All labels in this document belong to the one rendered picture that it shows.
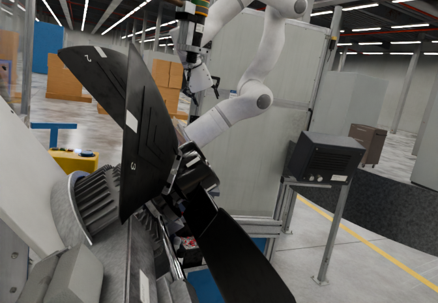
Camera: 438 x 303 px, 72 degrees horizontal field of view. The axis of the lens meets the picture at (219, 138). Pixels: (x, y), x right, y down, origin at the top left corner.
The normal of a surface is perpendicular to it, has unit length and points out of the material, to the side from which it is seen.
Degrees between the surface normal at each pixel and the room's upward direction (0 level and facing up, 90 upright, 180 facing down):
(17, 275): 90
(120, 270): 40
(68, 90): 90
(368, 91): 90
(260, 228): 90
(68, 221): 59
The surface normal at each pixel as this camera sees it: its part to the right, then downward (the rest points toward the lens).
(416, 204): -0.58, 0.07
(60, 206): -0.27, -0.55
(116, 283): -0.48, -0.81
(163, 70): 0.39, 0.25
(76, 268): 0.59, -0.80
